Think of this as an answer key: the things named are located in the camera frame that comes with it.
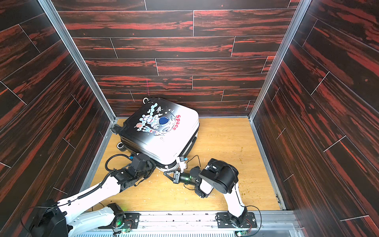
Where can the aluminium front rail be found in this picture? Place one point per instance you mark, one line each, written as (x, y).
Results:
(204, 224)

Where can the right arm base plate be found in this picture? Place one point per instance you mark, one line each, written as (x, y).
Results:
(226, 220)

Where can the black white astronaut suitcase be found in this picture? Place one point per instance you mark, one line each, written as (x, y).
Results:
(160, 129)

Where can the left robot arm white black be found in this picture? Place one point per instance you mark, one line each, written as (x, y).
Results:
(69, 217)

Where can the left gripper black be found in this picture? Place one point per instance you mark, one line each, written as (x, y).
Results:
(153, 165)

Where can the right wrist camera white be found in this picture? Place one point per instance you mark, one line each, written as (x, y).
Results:
(182, 161)

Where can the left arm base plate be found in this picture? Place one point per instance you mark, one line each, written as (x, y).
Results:
(128, 220)

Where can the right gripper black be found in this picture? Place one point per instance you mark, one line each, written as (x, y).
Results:
(174, 177)

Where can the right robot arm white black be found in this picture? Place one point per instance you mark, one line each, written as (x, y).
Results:
(217, 175)

